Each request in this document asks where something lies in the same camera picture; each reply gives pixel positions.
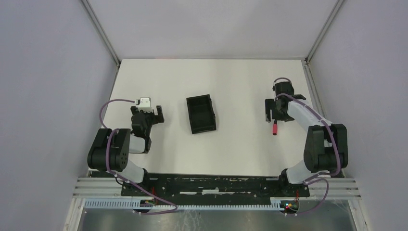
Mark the white slotted cable duct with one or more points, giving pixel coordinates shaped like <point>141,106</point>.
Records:
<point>137,204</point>

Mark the red handled screwdriver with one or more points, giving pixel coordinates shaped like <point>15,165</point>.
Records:
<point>275,127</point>

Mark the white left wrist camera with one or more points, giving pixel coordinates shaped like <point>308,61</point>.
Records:
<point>144,104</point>

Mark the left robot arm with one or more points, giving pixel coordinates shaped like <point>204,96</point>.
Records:
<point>110,150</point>

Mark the aluminium frame rail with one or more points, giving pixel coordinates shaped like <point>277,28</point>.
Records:
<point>339,189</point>

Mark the black plastic bin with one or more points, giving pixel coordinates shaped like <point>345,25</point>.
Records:
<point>202,117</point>

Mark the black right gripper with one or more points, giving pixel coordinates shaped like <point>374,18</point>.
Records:
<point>270,105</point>

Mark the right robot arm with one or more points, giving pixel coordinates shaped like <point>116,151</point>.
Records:
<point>326,148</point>

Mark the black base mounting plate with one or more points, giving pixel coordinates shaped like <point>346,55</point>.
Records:
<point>188,189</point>

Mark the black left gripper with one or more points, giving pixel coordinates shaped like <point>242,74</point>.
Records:
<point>156,119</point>

